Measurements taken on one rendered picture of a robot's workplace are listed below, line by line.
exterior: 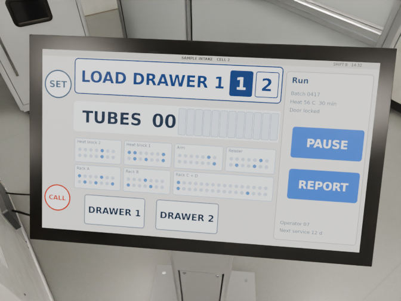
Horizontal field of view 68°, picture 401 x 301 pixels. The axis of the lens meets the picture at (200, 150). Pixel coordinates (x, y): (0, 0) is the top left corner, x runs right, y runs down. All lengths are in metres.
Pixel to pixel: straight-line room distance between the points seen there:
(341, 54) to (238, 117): 0.16
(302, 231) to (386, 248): 1.34
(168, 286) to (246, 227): 1.02
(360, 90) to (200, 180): 0.26
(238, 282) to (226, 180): 1.05
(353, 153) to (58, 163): 0.43
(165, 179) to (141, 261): 1.12
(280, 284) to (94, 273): 0.86
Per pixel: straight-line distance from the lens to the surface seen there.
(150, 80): 0.44
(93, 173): 0.47
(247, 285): 1.46
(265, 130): 0.43
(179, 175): 0.44
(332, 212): 0.48
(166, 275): 1.47
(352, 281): 1.64
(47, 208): 0.52
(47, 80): 0.50
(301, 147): 0.45
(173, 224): 0.46
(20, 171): 2.13
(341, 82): 0.46
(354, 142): 0.47
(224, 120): 0.43
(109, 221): 0.48
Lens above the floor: 1.39
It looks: 46 degrees down
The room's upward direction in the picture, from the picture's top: straight up
